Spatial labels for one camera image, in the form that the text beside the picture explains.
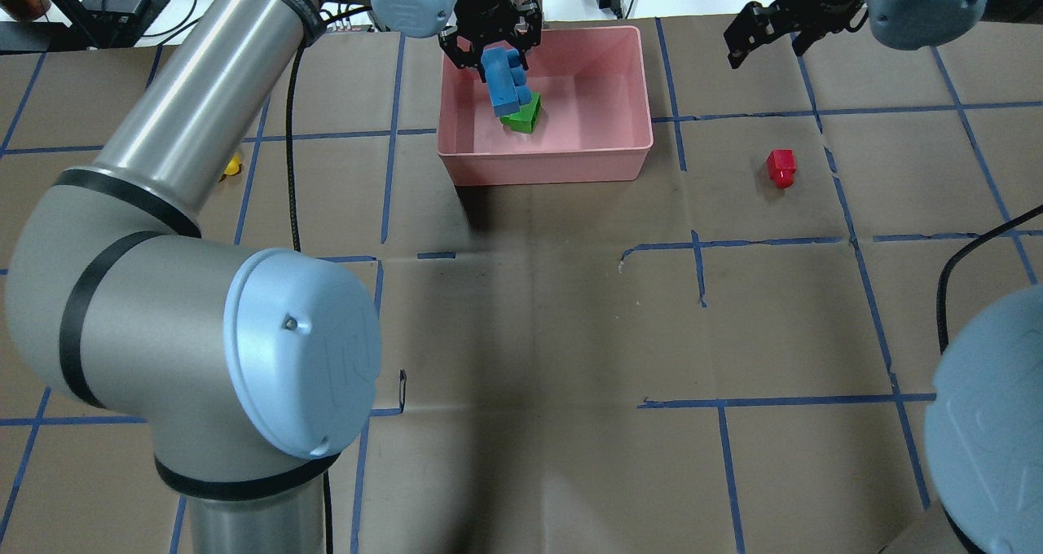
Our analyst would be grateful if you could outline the blue three-stud toy block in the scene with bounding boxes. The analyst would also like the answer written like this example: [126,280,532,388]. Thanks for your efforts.
[480,46,533,117]

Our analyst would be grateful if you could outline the green toy block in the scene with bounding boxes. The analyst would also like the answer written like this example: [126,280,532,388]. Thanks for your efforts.
[499,91,543,135]

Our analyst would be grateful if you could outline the pink plastic box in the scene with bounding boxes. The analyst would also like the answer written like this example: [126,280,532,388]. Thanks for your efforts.
[436,24,654,187]

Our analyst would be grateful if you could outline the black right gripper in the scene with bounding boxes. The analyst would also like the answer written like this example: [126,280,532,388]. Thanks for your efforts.
[724,0,865,70]

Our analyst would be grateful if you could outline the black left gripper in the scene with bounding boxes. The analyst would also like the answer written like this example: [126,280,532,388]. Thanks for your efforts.
[438,0,544,73]

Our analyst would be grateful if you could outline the red toy block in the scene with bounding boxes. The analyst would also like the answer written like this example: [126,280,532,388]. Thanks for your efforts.
[766,149,798,190]

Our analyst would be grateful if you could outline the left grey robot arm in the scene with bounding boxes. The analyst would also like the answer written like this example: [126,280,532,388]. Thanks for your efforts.
[5,0,544,553]

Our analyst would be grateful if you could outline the yellow two-stud toy block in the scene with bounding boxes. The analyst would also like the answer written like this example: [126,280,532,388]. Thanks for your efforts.
[219,151,243,182]

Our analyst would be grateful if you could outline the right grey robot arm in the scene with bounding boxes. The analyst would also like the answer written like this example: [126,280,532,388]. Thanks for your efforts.
[724,0,1041,553]

